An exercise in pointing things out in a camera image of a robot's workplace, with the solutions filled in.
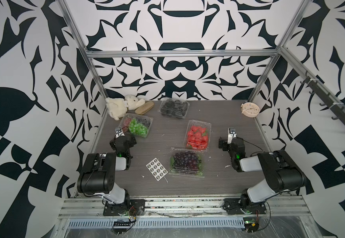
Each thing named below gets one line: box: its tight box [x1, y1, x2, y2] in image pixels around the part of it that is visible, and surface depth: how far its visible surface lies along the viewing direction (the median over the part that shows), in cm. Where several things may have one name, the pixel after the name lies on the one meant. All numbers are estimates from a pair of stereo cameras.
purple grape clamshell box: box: [169, 148, 205, 179], surface depth 85 cm
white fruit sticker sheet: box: [145, 157, 169, 182], surface depth 89 cm
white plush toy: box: [105, 94, 146, 121], surface depth 108 cm
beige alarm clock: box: [240, 102, 261, 119], surface depth 114 cm
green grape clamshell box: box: [118, 113, 154, 138], surface depth 101 cm
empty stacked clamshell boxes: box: [157, 97, 190, 120], surface depth 110 cm
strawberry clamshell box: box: [184, 119, 212, 152], surface depth 93 cm
